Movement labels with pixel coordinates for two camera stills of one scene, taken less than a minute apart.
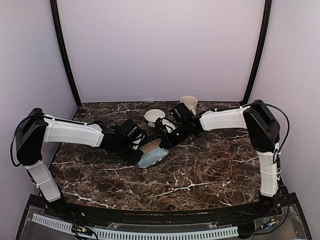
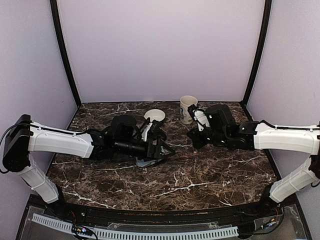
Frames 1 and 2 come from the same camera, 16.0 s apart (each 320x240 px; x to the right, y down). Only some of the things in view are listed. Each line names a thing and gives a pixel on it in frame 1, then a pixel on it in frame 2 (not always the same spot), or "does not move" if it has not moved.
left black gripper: x=133 y=160 to x=157 y=149
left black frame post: x=60 y=34 does not move
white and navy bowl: x=153 y=115 does not move
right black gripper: x=170 y=143 to x=194 y=135
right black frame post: x=266 y=24 does not move
